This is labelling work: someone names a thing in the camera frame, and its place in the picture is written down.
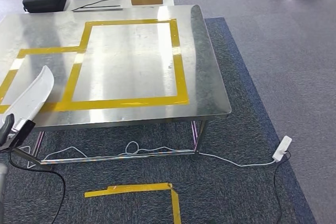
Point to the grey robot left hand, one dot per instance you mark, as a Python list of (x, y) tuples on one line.
[(6, 127)]

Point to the white curved plastic part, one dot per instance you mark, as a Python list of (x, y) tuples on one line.
[(31, 97)]

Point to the stainless steel workbench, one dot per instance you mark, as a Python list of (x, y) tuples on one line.
[(204, 59)]

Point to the white power strip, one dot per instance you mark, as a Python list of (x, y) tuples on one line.
[(282, 148)]

